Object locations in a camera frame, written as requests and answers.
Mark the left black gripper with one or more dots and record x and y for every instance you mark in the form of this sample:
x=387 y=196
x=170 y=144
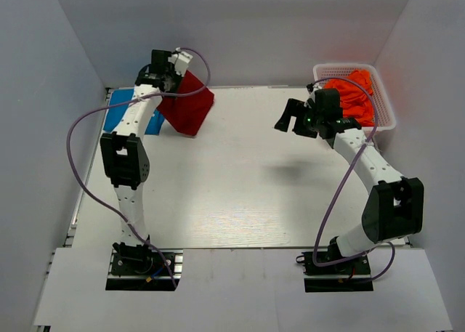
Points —
x=179 y=78

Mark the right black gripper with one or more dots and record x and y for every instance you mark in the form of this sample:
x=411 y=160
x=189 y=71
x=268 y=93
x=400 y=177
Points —
x=296 y=108

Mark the dark red t-shirt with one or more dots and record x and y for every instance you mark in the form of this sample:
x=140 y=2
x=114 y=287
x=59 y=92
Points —
x=187 y=114

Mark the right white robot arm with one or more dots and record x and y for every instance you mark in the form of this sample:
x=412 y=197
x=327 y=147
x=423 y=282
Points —
x=395 y=205

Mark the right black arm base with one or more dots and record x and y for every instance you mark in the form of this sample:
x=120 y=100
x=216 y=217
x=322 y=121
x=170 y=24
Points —
x=351 y=276

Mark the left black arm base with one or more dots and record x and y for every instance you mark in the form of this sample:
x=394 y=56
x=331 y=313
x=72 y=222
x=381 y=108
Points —
x=128 y=275

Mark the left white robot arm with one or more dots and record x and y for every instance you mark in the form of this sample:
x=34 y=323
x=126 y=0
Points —
x=125 y=161

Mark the folded blue t-shirt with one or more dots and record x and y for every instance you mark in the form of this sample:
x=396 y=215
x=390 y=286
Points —
x=114 y=115

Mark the orange t-shirt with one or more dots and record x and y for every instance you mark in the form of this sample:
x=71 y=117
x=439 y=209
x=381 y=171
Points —
x=354 y=102

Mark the white plastic basket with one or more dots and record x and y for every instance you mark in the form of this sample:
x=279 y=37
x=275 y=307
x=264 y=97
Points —
x=379 y=100

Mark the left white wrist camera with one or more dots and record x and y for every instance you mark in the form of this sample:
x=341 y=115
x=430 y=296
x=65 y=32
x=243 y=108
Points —
x=181 y=59

